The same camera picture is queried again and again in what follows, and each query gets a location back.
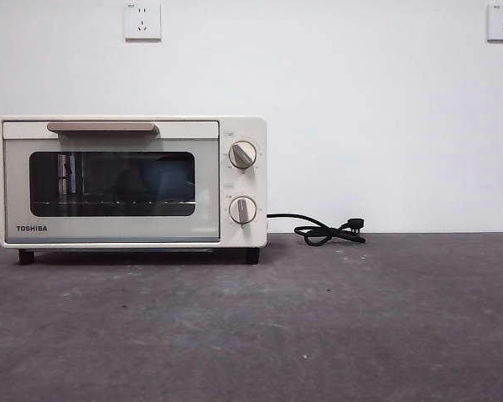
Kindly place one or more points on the blue ribbed bowl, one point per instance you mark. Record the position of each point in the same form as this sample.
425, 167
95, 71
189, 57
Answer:
167, 178

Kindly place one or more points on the beige oven knob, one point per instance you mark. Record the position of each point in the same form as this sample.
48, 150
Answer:
242, 210
242, 155

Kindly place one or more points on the cream white toaster oven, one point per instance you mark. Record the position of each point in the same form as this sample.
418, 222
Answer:
260, 184

